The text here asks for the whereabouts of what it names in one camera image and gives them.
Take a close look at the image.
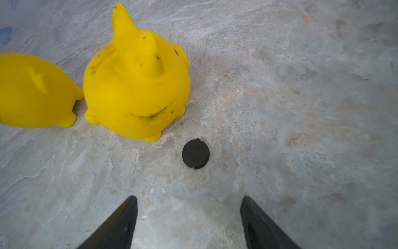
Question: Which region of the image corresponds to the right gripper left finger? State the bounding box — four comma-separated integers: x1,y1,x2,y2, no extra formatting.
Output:
78,196,138,249

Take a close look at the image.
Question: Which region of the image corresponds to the yellow piggy bank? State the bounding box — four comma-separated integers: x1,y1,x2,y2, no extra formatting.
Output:
1,52,84,129
83,3,190,142

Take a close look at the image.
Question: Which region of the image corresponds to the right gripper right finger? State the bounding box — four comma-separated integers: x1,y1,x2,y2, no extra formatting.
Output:
240,196,300,249

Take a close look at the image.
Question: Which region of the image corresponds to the black round rubber plug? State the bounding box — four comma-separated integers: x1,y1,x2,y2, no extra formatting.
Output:
182,139,210,170

